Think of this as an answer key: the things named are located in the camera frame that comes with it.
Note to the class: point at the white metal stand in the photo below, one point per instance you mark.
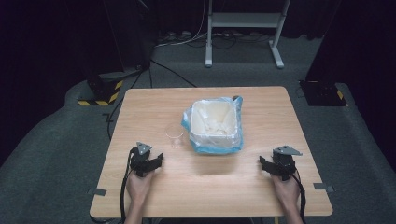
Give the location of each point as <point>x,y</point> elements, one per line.
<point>243,20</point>

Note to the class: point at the person's right hand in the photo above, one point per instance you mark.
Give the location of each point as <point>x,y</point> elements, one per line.
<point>286,191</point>

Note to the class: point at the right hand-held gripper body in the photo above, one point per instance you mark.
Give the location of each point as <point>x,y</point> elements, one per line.
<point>285,161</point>

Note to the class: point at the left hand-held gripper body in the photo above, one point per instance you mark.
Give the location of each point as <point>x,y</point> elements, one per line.
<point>140,160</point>

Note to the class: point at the white bin with blue bag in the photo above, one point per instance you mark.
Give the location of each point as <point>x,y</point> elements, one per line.
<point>214,146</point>

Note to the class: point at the clear plastic cup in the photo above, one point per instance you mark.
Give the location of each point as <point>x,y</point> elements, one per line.
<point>174,134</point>

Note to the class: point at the grey tape strip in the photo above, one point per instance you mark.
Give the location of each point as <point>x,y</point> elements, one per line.
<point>323,187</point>
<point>97,191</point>

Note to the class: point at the crumpled white tissue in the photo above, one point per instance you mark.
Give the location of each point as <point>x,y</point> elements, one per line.
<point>216,127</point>

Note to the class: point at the person's left hand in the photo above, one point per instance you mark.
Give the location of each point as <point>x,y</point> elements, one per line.
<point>138,186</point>

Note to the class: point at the black yellow-striped stand base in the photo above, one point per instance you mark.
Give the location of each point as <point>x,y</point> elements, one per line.
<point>104,90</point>

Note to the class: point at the white trash bin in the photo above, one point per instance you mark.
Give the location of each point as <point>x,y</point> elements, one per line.
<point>213,119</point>

